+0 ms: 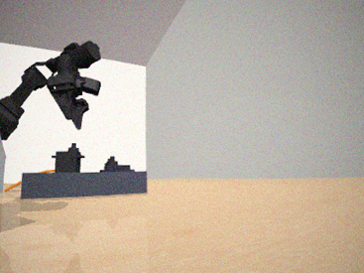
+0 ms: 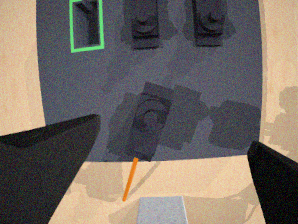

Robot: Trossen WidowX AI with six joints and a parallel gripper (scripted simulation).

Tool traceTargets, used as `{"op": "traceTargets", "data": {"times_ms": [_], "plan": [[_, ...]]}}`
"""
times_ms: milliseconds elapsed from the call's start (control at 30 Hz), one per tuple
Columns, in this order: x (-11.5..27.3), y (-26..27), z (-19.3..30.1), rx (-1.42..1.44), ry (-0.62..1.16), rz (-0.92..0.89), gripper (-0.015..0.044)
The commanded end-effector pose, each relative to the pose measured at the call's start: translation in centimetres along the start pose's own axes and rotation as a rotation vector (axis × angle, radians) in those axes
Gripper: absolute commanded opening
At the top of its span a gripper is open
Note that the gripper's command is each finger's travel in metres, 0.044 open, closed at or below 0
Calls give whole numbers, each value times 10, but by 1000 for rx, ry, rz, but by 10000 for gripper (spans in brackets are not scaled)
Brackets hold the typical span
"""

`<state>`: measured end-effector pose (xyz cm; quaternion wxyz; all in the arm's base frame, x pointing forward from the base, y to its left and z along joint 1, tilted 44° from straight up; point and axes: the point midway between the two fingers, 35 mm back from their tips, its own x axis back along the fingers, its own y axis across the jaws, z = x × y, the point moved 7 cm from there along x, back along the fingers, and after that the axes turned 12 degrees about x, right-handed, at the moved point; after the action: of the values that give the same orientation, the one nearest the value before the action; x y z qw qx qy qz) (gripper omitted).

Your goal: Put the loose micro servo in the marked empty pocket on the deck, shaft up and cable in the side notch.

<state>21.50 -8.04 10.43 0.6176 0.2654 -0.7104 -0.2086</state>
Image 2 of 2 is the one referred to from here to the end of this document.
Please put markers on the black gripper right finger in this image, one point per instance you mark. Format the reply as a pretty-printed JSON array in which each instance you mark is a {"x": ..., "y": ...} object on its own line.
[{"x": 275, "y": 179}]

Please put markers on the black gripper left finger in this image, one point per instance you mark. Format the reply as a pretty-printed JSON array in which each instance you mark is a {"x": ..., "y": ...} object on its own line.
[{"x": 37, "y": 166}]

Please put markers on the dark grey micro servo with orange cable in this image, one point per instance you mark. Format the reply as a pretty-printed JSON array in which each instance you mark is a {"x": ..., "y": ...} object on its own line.
[{"x": 148, "y": 124}]

